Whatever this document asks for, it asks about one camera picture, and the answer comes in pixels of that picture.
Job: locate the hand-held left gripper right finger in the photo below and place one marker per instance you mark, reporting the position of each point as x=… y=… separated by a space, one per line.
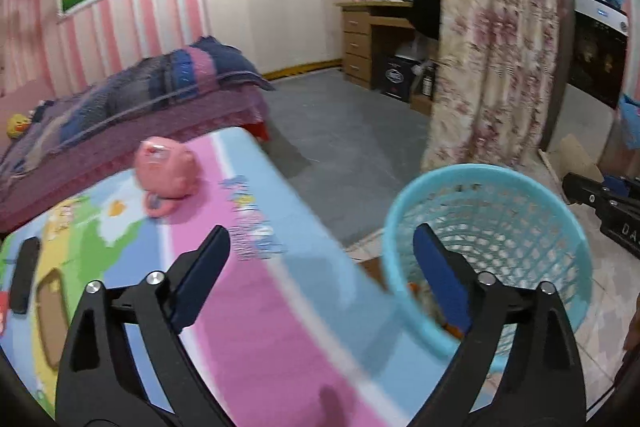
x=442 y=282

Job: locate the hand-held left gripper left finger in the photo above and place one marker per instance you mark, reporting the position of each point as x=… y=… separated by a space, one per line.
x=200 y=282

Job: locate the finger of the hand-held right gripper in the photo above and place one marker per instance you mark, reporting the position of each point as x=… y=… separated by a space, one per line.
x=622 y=188
x=582 y=191

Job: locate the turquoise plastic basket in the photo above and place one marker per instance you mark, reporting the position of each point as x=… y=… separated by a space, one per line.
x=500 y=217

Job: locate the cartoon bird printed tablecloth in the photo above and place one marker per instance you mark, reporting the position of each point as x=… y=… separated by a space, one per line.
x=280 y=307

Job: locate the pink cartoon cup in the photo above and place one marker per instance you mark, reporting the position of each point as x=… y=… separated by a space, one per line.
x=165 y=167

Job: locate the black glass front appliance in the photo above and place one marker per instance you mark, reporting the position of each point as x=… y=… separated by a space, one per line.
x=595 y=57

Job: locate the brown phone case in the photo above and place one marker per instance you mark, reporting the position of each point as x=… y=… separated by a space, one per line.
x=50 y=322

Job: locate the blue and floral curtain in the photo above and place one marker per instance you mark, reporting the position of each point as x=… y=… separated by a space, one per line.
x=490 y=57

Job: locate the bed with purple dotted sheet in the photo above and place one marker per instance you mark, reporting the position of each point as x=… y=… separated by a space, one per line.
x=150 y=127

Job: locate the black phone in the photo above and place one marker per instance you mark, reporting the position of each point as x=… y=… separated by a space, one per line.
x=25 y=274

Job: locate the plaid patchwork blanket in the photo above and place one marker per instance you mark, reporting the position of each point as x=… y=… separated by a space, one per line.
x=150 y=77

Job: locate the dark cardboard box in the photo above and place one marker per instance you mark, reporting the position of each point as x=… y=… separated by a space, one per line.
x=397 y=74

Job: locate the yellow duck plush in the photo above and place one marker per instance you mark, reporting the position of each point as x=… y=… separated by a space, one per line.
x=17 y=126

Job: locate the wooden desk with drawers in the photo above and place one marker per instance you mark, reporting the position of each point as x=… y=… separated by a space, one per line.
x=357 y=42

